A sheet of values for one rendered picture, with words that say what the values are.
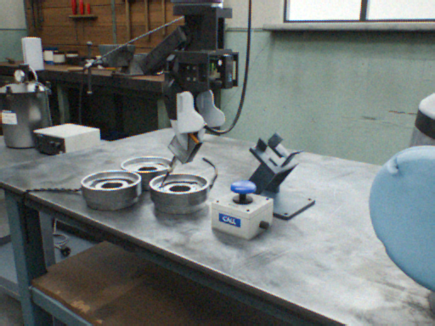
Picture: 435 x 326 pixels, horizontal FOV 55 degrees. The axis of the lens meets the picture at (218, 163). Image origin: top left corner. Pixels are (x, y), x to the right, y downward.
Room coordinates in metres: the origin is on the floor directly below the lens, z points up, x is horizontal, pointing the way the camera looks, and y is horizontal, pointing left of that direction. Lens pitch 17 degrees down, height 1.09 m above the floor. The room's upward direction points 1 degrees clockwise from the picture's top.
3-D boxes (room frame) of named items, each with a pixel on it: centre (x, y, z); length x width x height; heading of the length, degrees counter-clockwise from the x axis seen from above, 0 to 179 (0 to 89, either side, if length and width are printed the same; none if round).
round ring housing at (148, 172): (0.81, 0.14, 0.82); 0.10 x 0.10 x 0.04
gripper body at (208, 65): (0.64, 0.03, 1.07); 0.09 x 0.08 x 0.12; 51
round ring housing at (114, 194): (0.71, 0.19, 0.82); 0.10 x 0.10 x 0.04
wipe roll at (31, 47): (2.78, 1.20, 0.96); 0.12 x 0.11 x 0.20; 143
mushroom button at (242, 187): (0.61, -0.04, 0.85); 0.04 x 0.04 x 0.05
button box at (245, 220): (0.61, -0.04, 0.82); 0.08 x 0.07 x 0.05; 53
